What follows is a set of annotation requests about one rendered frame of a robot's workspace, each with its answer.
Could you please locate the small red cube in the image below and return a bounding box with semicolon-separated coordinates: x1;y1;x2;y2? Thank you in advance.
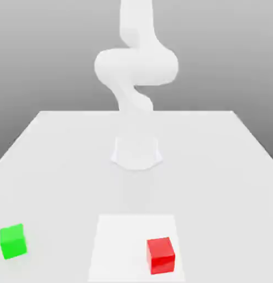
146;237;176;275

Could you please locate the small green cube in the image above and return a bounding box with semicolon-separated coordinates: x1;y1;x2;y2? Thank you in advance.
0;223;28;260

